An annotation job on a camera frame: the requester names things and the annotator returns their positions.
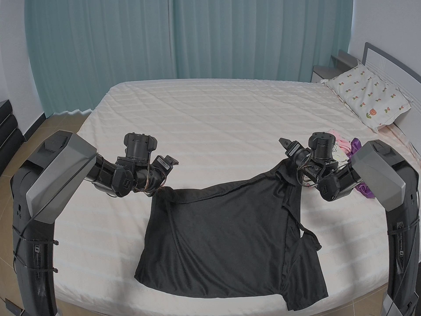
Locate black chest of drawers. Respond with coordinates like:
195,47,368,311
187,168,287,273
0,99,25,174

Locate grey bedside table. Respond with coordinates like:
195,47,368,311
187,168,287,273
312,49,359,83

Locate blue-green curtain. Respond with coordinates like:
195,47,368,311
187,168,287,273
25,0,176,118
169,0,354,83

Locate white flower printed pillow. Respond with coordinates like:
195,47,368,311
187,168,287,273
322,61,412,133

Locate pink garment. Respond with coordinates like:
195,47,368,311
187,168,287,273
329,129,352,152

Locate bed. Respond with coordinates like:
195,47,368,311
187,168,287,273
51,42,421,313

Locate dark grey power adapter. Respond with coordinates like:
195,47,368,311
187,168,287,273
5,296,20,314

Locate white printed pyjama garment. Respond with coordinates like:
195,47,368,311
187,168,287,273
332,143,349,161

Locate black T-shirt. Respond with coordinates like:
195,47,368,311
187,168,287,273
134,161,329,311

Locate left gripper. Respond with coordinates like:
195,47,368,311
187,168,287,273
150,156,170,178

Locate purple satin garment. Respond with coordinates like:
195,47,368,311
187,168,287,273
350,138,378,199

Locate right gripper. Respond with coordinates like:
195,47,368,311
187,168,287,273
279,138,312,168

